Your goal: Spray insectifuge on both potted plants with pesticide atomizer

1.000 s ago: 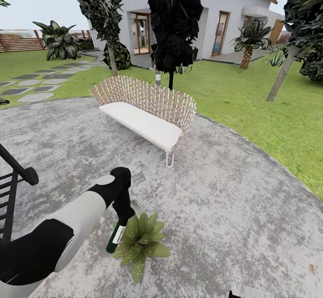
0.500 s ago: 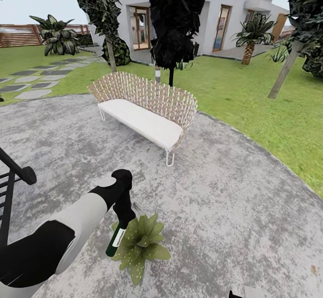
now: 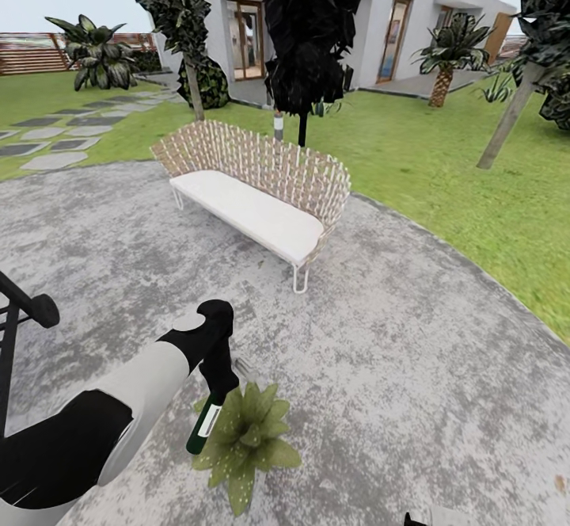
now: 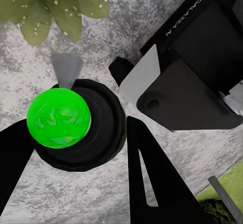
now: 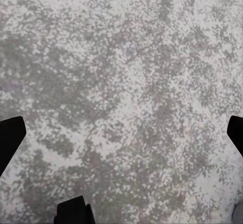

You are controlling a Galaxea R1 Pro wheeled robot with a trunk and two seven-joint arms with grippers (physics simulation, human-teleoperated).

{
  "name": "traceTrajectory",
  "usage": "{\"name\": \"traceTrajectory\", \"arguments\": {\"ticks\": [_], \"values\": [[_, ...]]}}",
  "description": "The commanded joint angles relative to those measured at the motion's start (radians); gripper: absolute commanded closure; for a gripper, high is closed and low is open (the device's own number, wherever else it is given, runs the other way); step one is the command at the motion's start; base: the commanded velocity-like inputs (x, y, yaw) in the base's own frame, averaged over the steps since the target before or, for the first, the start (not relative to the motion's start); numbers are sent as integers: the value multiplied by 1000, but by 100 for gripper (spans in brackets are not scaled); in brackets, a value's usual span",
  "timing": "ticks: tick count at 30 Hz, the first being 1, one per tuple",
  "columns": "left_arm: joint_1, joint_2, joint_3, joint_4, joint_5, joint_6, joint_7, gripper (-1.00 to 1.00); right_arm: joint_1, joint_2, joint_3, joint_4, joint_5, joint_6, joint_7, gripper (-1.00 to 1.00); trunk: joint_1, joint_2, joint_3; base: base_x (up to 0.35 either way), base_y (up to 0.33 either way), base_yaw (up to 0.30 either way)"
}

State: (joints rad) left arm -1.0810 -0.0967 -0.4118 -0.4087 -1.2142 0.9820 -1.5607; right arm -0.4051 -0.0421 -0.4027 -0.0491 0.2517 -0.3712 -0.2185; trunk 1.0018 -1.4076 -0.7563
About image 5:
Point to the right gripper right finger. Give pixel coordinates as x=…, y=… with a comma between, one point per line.
x=235, y=132

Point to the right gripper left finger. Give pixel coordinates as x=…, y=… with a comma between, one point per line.
x=12, y=132

